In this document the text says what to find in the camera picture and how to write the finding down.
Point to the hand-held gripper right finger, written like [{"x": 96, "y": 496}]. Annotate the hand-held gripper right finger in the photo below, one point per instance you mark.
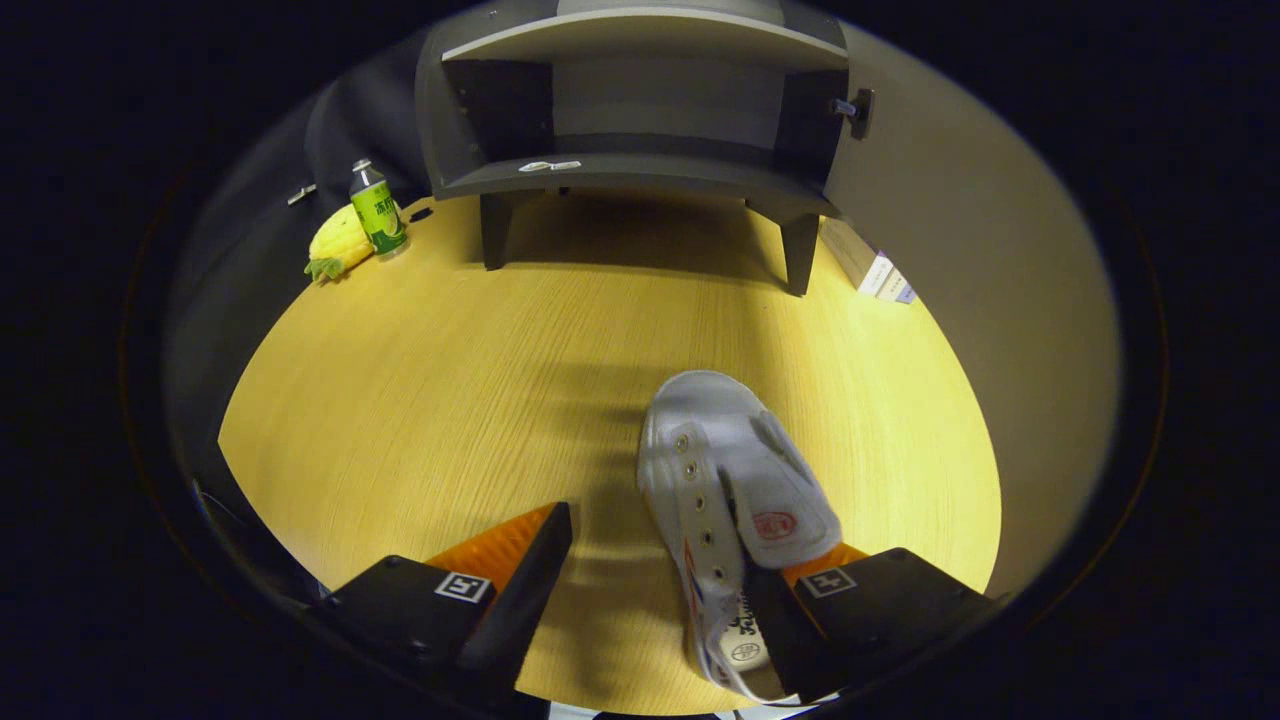
[{"x": 790, "y": 630}]

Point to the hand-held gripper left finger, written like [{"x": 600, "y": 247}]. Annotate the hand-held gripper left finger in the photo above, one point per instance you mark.
[{"x": 520, "y": 600}]

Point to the white canvas shoe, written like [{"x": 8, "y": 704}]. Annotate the white canvas shoe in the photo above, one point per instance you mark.
[{"x": 715, "y": 470}]

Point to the beige cabinet door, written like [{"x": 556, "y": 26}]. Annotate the beige cabinet door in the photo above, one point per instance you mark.
[{"x": 980, "y": 300}]

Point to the yellow plush toy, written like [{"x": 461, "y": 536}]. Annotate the yellow plush toy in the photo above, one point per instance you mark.
[{"x": 335, "y": 245}]

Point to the green drink bottle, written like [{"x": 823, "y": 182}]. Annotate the green drink bottle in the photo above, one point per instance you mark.
[{"x": 378, "y": 215}]

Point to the black backdrop cloth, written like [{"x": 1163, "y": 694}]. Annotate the black backdrop cloth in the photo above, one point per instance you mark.
[{"x": 260, "y": 250}]

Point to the grey cabinet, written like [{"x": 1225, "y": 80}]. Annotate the grey cabinet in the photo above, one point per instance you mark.
[{"x": 640, "y": 170}]

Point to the silver cloth clip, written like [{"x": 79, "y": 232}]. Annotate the silver cloth clip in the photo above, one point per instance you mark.
[{"x": 301, "y": 194}]

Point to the metal cabinet hinge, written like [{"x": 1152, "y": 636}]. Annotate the metal cabinet hinge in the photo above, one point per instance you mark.
[{"x": 858, "y": 110}]

